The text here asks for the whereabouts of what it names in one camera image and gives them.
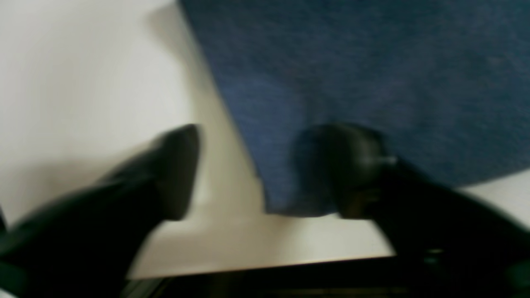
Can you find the dark blue T-shirt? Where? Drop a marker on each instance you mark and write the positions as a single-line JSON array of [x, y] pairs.
[[445, 81]]

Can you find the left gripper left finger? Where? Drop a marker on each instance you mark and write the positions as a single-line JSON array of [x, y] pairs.
[[83, 244]]

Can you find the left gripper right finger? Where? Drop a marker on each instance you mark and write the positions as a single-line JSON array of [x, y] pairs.
[[452, 245]]

